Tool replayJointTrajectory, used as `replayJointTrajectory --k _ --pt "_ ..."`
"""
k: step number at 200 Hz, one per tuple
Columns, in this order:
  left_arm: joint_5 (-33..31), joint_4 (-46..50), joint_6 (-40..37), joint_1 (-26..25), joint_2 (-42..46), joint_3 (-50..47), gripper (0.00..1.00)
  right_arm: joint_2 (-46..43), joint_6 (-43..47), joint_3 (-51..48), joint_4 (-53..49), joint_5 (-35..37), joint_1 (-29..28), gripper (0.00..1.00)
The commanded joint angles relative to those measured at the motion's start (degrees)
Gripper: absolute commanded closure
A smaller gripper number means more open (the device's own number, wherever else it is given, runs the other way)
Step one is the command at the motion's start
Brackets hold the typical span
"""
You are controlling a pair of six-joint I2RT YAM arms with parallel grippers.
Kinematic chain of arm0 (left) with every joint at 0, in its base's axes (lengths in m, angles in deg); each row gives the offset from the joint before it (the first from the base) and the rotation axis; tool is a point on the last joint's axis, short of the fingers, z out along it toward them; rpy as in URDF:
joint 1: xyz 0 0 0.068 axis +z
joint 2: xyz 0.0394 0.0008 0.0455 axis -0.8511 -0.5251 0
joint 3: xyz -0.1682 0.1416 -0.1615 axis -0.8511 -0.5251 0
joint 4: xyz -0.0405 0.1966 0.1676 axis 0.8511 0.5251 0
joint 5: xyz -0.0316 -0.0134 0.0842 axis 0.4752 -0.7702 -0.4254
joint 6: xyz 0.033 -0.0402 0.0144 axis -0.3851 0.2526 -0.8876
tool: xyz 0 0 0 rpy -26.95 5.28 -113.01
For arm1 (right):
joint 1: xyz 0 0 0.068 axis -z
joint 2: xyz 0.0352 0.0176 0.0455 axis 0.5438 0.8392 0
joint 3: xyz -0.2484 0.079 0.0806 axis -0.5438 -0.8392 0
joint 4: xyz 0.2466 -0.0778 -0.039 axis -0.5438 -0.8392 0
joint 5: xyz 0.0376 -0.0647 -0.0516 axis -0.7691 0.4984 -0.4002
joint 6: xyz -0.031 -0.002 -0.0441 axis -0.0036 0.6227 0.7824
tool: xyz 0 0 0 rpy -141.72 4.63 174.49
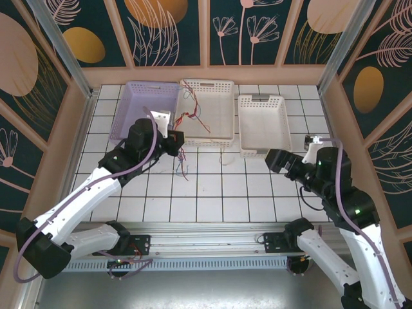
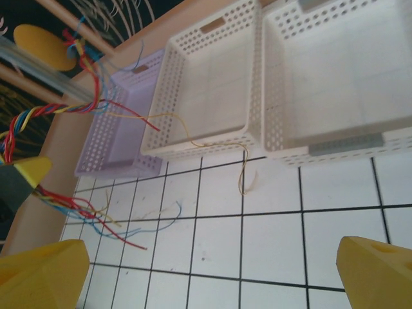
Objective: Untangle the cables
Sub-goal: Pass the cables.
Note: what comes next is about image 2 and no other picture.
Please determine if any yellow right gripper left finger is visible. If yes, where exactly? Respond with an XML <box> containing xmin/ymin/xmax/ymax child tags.
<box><xmin>0</xmin><ymin>238</ymin><xmax>90</xmax><ymax>309</ymax></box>

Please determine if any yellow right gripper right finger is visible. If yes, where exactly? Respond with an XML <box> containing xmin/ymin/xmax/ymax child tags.
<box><xmin>335</xmin><ymin>235</ymin><xmax>412</xmax><ymax>309</ymax></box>

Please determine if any red cable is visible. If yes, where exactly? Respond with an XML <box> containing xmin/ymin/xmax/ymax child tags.
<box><xmin>33</xmin><ymin>188</ymin><xmax>148</xmax><ymax>251</ymax></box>
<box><xmin>6</xmin><ymin>28</ymin><xmax>161</xmax><ymax>155</ymax></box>

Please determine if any blue cable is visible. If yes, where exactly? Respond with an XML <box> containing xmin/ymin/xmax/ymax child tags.
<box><xmin>75</xmin><ymin>15</ymin><xmax>145</xmax><ymax>115</ymax></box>
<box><xmin>62</xmin><ymin>200</ymin><xmax>183</xmax><ymax>241</ymax></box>

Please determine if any purple perforated plastic basket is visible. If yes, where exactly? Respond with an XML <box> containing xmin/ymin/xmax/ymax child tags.
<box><xmin>73</xmin><ymin>50</ymin><xmax>170</xmax><ymax>178</ymax></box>

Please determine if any white perforated plastic basket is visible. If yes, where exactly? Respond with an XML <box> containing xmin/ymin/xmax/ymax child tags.
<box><xmin>140</xmin><ymin>0</ymin><xmax>268</xmax><ymax>162</ymax></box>

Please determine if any white basket with grey labels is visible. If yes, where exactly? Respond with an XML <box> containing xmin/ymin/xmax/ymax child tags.
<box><xmin>259</xmin><ymin>0</ymin><xmax>412</xmax><ymax>170</ymax></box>

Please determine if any grey tape label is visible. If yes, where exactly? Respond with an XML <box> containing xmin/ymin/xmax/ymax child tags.
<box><xmin>297</xmin><ymin>0</ymin><xmax>323</xmax><ymax>13</ymax></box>

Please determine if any aluminium frame post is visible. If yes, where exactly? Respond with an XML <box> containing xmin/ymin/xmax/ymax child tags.
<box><xmin>0</xmin><ymin>33</ymin><xmax>96</xmax><ymax>102</ymax></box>

